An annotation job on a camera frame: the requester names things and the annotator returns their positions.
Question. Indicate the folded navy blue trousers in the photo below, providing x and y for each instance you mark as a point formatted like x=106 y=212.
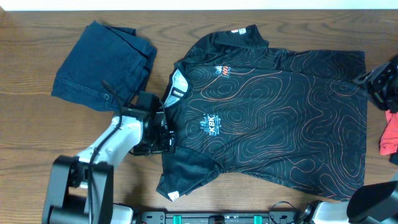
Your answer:
x=106 y=65

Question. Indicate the black garment at table edge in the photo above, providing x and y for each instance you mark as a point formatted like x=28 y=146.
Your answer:
x=393 y=63

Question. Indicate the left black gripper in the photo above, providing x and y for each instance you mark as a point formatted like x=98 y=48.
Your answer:
x=168 y=132

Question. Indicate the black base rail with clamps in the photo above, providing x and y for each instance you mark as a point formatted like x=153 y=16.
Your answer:
x=280 y=213

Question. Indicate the black jersey with orange lines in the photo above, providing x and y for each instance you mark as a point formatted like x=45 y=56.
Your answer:
x=292 y=118

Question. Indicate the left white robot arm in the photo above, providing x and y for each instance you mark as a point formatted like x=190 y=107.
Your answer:
x=80 y=188

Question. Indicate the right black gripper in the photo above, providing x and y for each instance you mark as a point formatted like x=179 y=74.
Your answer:
x=374 y=82

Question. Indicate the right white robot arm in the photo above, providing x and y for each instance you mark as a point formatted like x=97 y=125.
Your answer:
x=371 y=204

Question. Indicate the red garment at table edge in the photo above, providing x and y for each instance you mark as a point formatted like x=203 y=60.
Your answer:
x=388 y=142

